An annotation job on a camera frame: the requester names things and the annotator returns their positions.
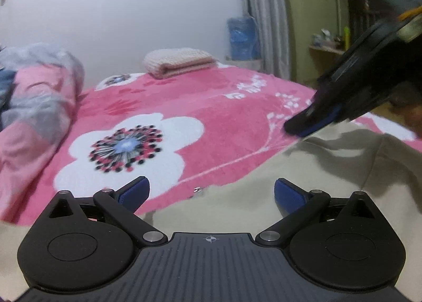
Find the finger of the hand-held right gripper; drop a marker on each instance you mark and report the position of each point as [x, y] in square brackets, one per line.
[305, 120]
[326, 120]

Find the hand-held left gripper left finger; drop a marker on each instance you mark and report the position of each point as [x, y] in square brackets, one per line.
[136, 191]

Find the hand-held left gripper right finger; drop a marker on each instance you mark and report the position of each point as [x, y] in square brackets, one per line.
[288, 196]

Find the beige zip jacket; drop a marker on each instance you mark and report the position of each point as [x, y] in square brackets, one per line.
[329, 170]

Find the yellow bottle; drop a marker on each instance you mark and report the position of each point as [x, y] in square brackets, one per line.
[346, 36]

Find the wooden shelf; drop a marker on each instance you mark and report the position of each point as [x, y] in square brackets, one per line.
[329, 46]

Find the dark radiator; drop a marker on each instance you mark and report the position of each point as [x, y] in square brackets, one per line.
[362, 15]

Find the small white cabinet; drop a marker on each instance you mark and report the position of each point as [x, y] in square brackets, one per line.
[244, 64]

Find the pink floral blanket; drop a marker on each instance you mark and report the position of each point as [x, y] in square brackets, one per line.
[214, 107]

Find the blue wrapped water jug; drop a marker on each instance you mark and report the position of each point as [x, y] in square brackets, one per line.
[243, 38]

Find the grey curtain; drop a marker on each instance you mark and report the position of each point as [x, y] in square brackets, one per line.
[265, 18]

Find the pink grey floral quilt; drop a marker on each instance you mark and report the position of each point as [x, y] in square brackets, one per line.
[39, 104]

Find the folded pink checkered towel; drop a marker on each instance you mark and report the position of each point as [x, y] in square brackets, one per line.
[178, 63]

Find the blue denim garment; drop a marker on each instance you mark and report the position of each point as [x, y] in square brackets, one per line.
[6, 88]

